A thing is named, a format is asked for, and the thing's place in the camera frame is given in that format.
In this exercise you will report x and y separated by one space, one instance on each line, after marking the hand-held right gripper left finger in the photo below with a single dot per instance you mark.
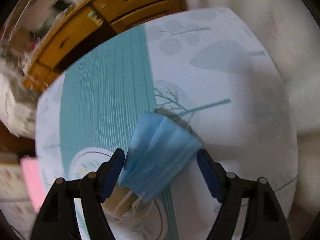
113 172

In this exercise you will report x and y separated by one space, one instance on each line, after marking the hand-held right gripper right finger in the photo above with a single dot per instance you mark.
208 175

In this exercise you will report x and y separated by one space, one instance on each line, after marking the tan paper piece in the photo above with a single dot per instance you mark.
117 200

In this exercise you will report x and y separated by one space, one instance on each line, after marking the blue face mask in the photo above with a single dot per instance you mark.
160 155

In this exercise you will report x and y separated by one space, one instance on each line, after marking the pink fleece blanket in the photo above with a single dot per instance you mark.
32 180

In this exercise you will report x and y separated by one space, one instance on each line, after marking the table with blue cloth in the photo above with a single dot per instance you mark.
225 80

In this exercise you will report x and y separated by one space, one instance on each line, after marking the white lace furniture cover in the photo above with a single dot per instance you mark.
15 105

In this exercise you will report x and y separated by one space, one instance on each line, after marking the wooden desk with drawers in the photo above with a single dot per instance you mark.
75 37

